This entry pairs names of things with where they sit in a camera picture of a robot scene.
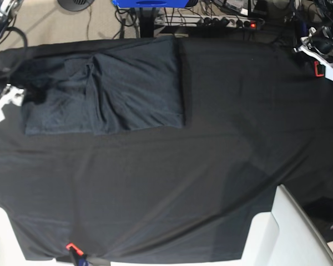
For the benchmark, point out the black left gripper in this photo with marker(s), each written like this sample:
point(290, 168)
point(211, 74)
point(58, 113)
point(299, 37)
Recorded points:
point(319, 45)

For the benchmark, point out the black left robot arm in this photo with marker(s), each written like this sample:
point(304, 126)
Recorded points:
point(317, 14)

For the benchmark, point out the power strip on floor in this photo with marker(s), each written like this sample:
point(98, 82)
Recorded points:
point(191, 20)

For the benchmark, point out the red black table clamp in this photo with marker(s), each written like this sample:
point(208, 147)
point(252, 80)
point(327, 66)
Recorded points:
point(319, 69)

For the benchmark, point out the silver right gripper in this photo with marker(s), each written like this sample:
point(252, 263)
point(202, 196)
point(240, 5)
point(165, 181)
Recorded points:
point(9, 94)

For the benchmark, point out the blue clamp at rear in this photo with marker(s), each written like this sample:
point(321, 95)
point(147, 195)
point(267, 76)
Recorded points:
point(300, 31)

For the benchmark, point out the dark grey T-shirt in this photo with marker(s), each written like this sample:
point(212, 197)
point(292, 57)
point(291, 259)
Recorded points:
point(107, 91)

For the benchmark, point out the red blue front clamp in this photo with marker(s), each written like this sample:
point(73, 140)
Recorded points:
point(78, 257)

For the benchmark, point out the round black stand base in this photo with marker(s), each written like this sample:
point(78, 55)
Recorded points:
point(75, 5)

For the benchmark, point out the blue plastic bin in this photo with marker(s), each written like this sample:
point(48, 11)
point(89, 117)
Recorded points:
point(155, 3)

